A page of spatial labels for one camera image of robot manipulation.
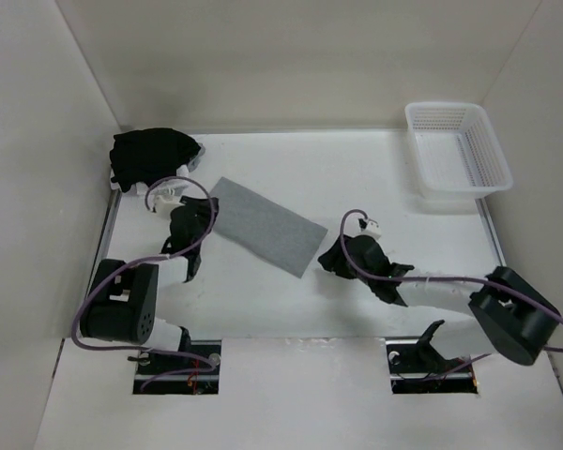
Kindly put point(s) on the black folded tank top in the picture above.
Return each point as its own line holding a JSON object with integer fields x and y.
{"x": 147, "y": 155}

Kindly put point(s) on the white plastic basket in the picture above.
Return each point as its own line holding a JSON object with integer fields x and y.
{"x": 456, "y": 154}

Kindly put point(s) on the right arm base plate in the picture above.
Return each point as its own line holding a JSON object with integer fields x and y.
{"x": 418, "y": 369}

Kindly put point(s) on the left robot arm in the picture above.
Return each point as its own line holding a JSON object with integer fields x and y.
{"x": 121, "y": 306}

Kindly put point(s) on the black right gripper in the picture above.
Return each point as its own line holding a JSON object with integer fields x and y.
{"x": 331, "y": 259}

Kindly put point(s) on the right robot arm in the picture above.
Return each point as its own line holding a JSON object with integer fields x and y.
{"x": 504, "y": 314}

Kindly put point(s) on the white folded tank top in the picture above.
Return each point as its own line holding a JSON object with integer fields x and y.
{"x": 173, "y": 187}

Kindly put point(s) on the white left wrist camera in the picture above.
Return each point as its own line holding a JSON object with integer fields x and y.
{"x": 166, "y": 202}

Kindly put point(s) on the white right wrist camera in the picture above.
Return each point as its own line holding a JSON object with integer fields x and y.
{"x": 370, "y": 228}

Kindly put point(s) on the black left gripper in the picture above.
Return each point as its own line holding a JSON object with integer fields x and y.
{"x": 203, "y": 208}

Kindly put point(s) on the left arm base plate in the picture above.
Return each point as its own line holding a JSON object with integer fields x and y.
{"x": 158, "y": 374}

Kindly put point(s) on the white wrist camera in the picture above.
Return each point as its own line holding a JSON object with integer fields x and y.
{"x": 370, "y": 228}
{"x": 166, "y": 202}

